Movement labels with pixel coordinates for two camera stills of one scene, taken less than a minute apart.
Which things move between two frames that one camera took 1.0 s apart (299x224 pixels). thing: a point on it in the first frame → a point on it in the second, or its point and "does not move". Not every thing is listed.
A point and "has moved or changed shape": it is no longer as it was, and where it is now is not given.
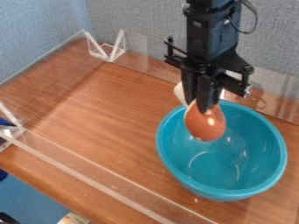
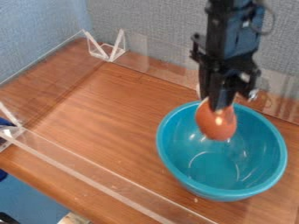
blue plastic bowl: x=229 y=167 does not move
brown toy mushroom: x=205 y=125 has moved or changed shape
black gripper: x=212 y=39 → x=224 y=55
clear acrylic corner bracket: x=103 y=50 does not move
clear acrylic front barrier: x=92 y=176 does not move
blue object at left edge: x=5 y=122 does not move
